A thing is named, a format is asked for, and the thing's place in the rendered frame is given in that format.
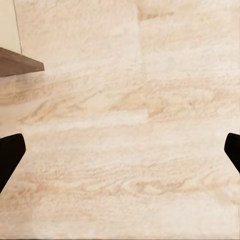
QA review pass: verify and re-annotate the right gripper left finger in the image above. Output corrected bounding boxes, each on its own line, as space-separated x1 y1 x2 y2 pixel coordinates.
0 133 26 193

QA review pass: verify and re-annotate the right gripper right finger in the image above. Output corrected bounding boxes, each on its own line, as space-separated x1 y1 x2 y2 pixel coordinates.
224 132 240 173

